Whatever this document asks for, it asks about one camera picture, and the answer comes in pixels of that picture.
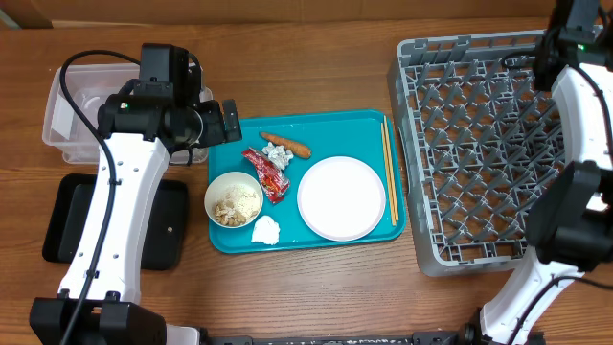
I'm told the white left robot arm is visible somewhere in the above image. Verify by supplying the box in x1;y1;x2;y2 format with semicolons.
30;43;242;344

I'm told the black plastic tray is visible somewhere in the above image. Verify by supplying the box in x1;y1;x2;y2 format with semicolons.
42;173;189;271

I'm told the white bowl with food scraps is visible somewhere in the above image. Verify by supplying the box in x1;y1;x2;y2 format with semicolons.
204;172;263;229

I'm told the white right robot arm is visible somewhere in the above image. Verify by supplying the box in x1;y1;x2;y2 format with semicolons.
454;0;612;344

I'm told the teal serving tray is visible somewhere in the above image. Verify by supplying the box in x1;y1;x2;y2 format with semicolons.
209;109;387;254

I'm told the foil ball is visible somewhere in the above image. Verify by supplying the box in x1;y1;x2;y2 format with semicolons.
261;142;294;171

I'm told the clear plastic bin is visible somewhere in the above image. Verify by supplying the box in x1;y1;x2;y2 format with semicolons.
41;62;215;166

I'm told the wooden chopstick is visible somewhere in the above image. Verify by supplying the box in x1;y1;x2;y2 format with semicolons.
382;116;399;226
380;118;397;227

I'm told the white label sticker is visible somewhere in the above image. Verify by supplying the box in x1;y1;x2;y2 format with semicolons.
51;95;75;140

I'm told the orange carrot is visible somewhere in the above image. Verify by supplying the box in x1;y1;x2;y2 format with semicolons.
260;132;312;159

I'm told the crumpled white napkin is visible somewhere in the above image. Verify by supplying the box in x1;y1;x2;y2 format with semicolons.
251;216;281;245

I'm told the grey dishwasher rack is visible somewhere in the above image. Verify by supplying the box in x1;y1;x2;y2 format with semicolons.
388;30;565;277

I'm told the white round plate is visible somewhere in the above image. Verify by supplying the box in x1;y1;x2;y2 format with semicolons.
297;156;387;242

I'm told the red snack wrapper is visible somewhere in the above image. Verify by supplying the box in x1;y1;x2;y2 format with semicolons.
242;148;290;204

